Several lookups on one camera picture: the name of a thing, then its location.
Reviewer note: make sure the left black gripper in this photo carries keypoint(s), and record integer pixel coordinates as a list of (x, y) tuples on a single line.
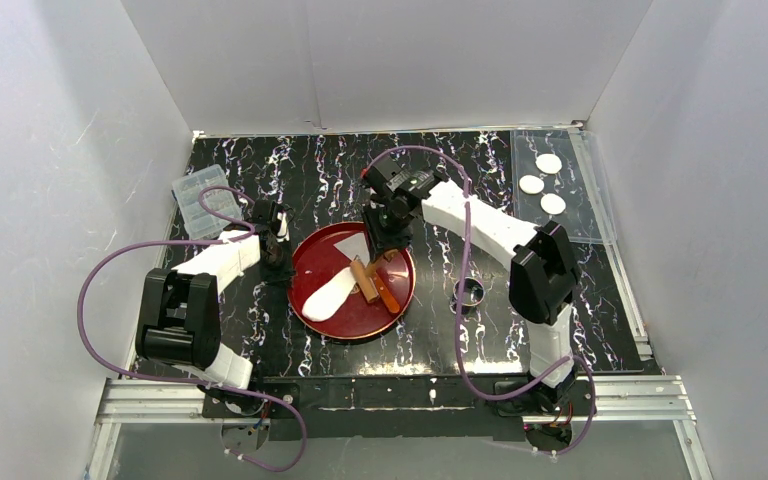
[(274, 248)]

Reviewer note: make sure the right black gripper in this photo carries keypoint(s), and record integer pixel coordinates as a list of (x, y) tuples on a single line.
[(384, 240)]

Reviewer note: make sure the red round lacquer plate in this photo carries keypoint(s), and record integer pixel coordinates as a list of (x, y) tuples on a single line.
[(316, 261)]

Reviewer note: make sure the white dough lump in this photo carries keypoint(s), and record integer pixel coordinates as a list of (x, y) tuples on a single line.
[(329, 298)]

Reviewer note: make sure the wooden double-ended pastry roller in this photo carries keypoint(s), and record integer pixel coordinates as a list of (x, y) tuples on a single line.
[(370, 283)]

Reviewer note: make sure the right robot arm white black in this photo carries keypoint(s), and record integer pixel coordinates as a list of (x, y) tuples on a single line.
[(543, 271)]

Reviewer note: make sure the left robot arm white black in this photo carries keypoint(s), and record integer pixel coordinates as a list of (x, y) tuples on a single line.
[(179, 318)]

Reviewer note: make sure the round dumpling wrapper left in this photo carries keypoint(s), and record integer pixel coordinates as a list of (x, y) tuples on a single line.
[(531, 184)]

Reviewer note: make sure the round dumpling wrapper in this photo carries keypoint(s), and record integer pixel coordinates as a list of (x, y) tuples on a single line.
[(531, 184), (552, 204), (549, 163)]

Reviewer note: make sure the round dumpling wrapper far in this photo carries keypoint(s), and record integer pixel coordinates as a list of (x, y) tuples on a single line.
[(549, 163)]

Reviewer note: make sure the round dumpling wrapper near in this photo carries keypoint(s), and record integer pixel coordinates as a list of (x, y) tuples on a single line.
[(552, 204)]

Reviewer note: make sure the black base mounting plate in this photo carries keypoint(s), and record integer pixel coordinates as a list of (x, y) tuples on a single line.
[(423, 406)]

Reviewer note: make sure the clear acrylic tray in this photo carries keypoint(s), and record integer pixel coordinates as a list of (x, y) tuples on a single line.
[(581, 182)]

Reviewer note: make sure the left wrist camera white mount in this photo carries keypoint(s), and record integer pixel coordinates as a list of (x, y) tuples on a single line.
[(282, 228)]

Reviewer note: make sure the metal scraper wooden handle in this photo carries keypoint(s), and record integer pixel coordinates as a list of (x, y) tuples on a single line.
[(356, 245)]

